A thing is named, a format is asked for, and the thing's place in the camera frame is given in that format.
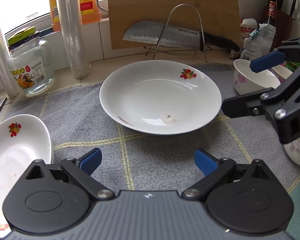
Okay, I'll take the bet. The orange oil bottle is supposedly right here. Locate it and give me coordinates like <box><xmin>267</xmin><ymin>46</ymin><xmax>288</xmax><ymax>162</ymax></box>
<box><xmin>47</xmin><ymin>0</ymin><xmax>102</xmax><ymax>33</ymax></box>

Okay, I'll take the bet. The grey checked mat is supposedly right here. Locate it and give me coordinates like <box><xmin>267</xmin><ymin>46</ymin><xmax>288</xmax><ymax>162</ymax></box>
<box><xmin>3</xmin><ymin>63</ymin><xmax>300</xmax><ymax>196</ymax></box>

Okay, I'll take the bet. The steel kitchen knife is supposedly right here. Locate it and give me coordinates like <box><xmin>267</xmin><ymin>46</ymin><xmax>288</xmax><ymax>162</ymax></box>
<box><xmin>122</xmin><ymin>21</ymin><xmax>240</xmax><ymax>52</ymax></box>

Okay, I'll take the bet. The dark soy sauce bottle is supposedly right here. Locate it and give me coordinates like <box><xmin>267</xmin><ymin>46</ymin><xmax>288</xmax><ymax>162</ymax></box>
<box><xmin>267</xmin><ymin>0</ymin><xmax>277</xmax><ymax>27</ymax></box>

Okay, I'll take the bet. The red knife block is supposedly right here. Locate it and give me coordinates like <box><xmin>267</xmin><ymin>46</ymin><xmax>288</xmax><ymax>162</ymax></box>
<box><xmin>270</xmin><ymin>10</ymin><xmax>294</xmax><ymax>51</ymax></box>

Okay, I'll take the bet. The large white fruit plate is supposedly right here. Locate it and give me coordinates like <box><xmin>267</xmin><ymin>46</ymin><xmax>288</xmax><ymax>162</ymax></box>
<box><xmin>100</xmin><ymin>60</ymin><xmax>222</xmax><ymax>135</ymax></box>

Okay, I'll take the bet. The orange white packet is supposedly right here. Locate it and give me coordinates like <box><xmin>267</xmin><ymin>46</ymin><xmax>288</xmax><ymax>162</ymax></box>
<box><xmin>240</xmin><ymin>18</ymin><xmax>258</xmax><ymax>40</ymax></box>

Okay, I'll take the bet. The bamboo cutting board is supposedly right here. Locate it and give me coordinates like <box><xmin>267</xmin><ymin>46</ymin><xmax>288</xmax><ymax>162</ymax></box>
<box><xmin>108</xmin><ymin>0</ymin><xmax>241</xmax><ymax>49</ymax></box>

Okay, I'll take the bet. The wire knife stand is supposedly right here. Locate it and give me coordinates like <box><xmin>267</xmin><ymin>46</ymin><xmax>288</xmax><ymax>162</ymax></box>
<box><xmin>143</xmin><ymin>4</ymin><xmax>214</xmax><ymax>63</ymax></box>

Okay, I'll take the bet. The plastic wrap roll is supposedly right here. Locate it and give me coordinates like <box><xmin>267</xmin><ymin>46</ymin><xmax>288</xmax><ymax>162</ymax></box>
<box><xmin>0</xmin><ymin>29</ymin><xmax>21</xmax><ymax>98</ymax></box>
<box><xmin>57</xmin><ymin>0</ymin><xmax>91</xmax><ymax>79</ymax></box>

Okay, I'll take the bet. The glass jar yellow lid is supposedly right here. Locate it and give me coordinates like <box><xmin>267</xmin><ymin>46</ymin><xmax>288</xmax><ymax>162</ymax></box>
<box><xmin>8</xmin><ymin>27</ymin><xmax>54</xmax><ymax>98</ymax></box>

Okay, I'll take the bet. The white salt bag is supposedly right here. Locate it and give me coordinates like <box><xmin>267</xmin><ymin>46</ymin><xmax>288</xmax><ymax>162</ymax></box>
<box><xmin>241</xmin><ymin>23</ymin><xmax>276</xmax><ymax>61</ymax></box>

